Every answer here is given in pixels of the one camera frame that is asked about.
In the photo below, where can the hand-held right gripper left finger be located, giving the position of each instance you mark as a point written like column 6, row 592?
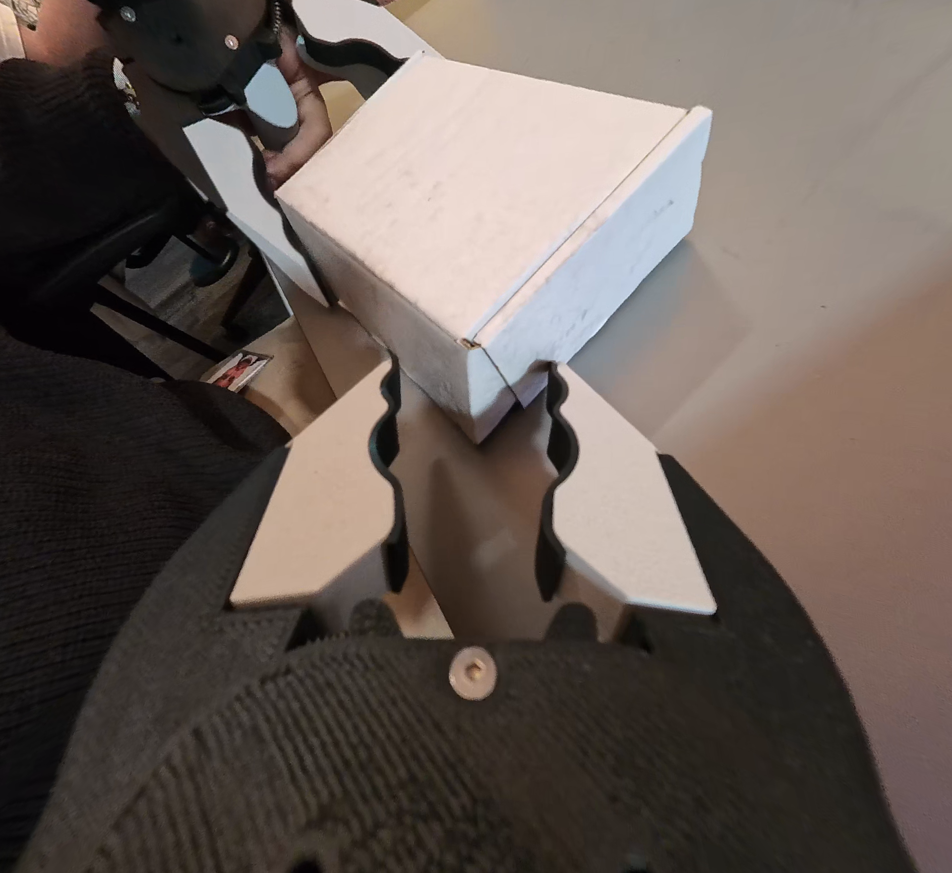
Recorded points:
column 320, row 516

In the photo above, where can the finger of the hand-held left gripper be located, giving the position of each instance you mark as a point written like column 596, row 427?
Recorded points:
column 335, row 14
column 223, row 174

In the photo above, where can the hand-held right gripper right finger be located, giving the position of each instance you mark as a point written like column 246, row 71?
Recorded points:
column 632, row 523

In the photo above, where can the white cardboard mailer box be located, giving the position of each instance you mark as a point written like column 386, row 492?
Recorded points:
column 476, row 204

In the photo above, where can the person's left forearm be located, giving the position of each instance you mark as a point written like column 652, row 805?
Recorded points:
column 74, row 159

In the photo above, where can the grey desk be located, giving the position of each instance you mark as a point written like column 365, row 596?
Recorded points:
column 781, row 256

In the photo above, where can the person's left hand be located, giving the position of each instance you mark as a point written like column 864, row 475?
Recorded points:
column 312, row 114

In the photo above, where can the printed photo card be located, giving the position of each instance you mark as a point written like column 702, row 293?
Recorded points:
column 236, row 371

